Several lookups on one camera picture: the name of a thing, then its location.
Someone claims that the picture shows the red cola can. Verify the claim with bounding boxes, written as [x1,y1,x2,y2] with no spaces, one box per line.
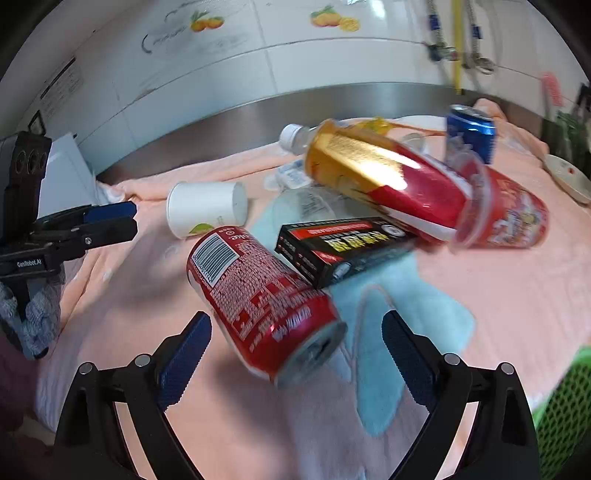
[186,226,348,388]

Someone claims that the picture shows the pink bottle brush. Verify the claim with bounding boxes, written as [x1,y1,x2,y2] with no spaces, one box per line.
[542,72,564,108]

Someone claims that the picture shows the green plastic waste basket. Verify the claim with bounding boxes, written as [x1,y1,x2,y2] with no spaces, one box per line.
[533,346,590,479]

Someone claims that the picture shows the green knife holder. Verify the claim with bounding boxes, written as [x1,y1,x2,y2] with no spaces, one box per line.
[541,112,588,169]

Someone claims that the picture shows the red yellow labelled bottle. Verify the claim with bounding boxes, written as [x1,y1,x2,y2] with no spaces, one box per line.
[279,119,471,243]

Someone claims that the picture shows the yellow gas hose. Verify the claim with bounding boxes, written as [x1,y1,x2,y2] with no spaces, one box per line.
[451,0,465,93]

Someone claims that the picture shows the wall water valves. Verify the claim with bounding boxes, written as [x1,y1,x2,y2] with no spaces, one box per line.
[424,0,497,76]

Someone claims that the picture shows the white ceramic plate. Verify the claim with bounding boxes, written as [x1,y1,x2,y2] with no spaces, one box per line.
[543,154,591,205]

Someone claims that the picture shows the red printed plastic cup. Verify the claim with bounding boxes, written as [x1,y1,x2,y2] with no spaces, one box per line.
[449,151,549,251]

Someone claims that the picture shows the blue drink can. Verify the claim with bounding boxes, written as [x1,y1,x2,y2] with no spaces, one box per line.
[446,104,497,165]

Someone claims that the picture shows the white paper cup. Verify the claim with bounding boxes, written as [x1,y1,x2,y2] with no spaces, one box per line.
[165,182,249,239]

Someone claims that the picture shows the pink towel with blue print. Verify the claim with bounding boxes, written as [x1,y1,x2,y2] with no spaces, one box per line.
[33,99,590,479]

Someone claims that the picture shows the black cardboard box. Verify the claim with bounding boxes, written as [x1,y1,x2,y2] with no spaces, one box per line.
[276,217,418,289]

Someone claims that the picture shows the yellow snack wrapper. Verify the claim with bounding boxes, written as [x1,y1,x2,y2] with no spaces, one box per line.
[337,117,447,139]

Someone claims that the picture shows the clear plastic wrapper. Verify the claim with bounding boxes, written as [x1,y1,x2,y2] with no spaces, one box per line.
[252,159,378,237]

